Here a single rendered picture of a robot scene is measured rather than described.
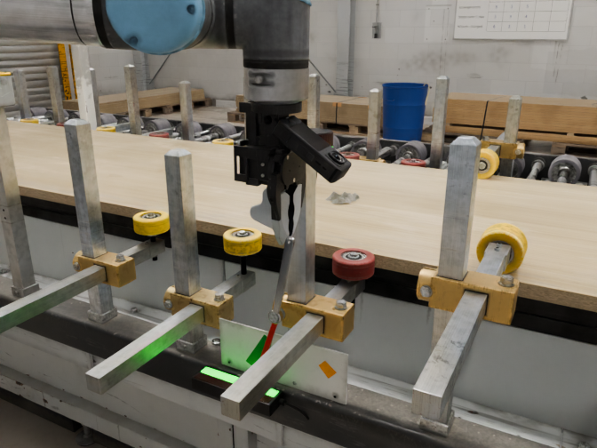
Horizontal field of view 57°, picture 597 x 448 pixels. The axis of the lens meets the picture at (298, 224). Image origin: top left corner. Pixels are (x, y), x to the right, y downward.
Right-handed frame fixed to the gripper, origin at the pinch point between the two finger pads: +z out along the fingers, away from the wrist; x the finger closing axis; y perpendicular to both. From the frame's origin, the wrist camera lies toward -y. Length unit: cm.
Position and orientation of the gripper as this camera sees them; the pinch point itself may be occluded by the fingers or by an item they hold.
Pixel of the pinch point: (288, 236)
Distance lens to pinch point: 82.2
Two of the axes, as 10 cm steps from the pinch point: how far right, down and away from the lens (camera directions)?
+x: -4.6, 3.0, -8.3
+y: -8.9, -1.7, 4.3
